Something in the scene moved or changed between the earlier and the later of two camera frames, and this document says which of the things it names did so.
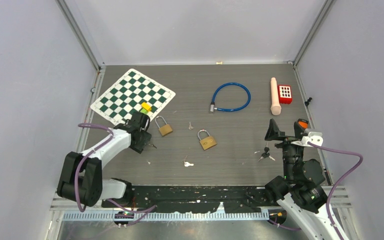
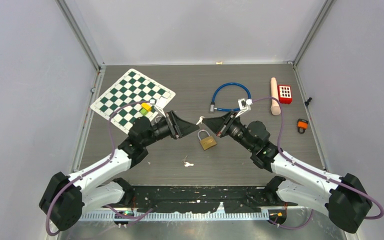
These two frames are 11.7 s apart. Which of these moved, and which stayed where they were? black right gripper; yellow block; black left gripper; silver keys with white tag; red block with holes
Moved: black right gripper; black left gripper
Stayed: red block with holes; yellow block; silver keys with white tag
